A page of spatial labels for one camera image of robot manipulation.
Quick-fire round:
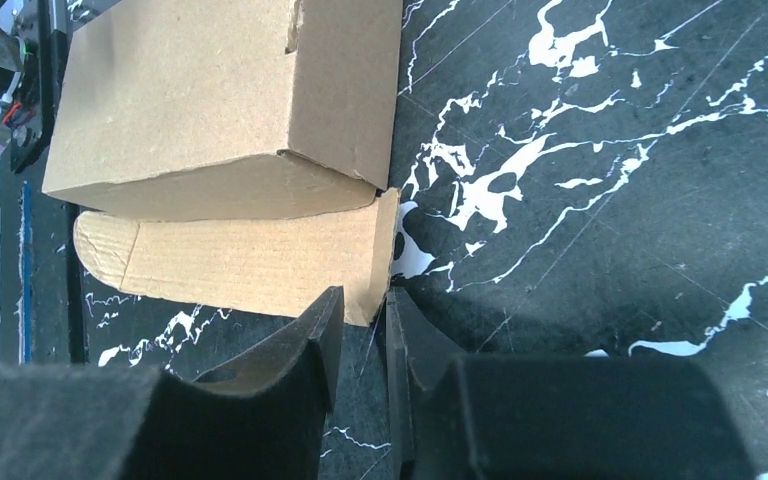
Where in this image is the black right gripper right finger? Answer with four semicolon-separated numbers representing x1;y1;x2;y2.
385;288;755;479

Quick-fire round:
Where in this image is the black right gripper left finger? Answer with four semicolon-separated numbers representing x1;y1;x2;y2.
0;286;344;479

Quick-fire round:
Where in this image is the brown cardboard paper box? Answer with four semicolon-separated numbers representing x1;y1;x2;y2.
42;1;402;326

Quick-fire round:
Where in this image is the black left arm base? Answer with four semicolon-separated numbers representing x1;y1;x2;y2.
0;1;71;174

